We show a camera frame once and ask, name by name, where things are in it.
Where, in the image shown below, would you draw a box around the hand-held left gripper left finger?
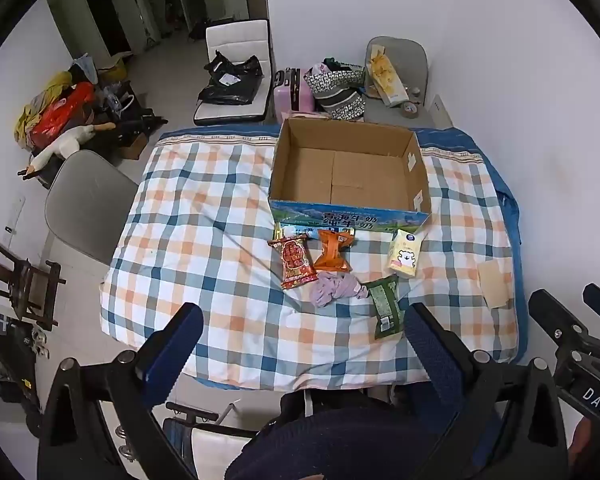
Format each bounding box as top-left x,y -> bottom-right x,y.
37,302 -> 206,480

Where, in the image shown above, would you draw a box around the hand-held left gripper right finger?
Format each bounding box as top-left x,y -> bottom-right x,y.
404,302 -> 571,480

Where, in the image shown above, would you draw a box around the green snack packet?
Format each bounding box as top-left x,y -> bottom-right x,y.
367,275 -> 406,341

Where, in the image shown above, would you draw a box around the yellow white tissue pack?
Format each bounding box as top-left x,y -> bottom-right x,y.
387,228 -> 425,279

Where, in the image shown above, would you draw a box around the purple cloth scrunchie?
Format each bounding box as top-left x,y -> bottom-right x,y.
311,270 -> 371,309

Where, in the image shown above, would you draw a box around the orange snack packet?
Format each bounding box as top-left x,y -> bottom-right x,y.
312,228 -> 356,274

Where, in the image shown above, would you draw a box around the red snack packet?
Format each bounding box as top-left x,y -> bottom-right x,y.
267,236 -> 319,291

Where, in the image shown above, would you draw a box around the cardboard box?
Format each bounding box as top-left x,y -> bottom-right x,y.
267,117 -> 432,234

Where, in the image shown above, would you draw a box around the beige paper card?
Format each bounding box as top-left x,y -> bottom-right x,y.
477,259 -> 514,309

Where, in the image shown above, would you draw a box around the plaid blanket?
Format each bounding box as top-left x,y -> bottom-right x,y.
99,126 -> 531,394

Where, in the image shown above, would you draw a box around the person's dark clothed body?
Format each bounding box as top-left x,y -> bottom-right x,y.
225,391 -> 452,480

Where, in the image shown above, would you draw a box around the blue white packet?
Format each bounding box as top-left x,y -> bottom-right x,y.
273,221 -> 322,242

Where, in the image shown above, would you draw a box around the grey chair with round back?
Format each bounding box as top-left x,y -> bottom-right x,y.
44,150 -> 141,267

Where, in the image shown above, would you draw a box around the dark wooden chair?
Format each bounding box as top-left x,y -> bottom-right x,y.
0,230 -> 67,331

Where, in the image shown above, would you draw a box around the black metal equipment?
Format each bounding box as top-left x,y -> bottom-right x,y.
0,300 -> 57,443

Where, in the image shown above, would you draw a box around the small brown carton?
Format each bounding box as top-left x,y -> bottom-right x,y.
117,132 -> 149,161

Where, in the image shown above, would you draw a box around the white goose plush toy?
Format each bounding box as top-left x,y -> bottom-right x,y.
27,122 -> 117,171

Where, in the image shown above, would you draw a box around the white padded chair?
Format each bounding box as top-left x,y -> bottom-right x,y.
193,19 -> 271,127

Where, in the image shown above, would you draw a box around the black bags on floor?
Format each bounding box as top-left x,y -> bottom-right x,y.
94,80 -> 169,137

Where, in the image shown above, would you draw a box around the red plastic bag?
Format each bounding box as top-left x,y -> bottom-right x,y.
30,82 -> 96,147

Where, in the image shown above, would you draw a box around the black plastic bag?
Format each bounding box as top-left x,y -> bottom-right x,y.
197,51 -> 265,106

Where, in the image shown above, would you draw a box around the pink suitcase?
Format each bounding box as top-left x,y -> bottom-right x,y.
272,67 -> 315,124

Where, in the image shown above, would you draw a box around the yellow cloth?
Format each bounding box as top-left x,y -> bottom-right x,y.
13,71 -> 74,141

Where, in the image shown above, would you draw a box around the black white patterned bag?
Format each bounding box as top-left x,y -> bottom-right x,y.
303,62 -> 369,122

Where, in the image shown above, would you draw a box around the grey chair with items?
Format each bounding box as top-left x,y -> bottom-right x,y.
362,36 -> 434,126

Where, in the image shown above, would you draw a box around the yellow snack bag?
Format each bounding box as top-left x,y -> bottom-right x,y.
367,45 -> 410,109

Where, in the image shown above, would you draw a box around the black frame stool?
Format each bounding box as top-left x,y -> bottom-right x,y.
162,399 -> 262,480

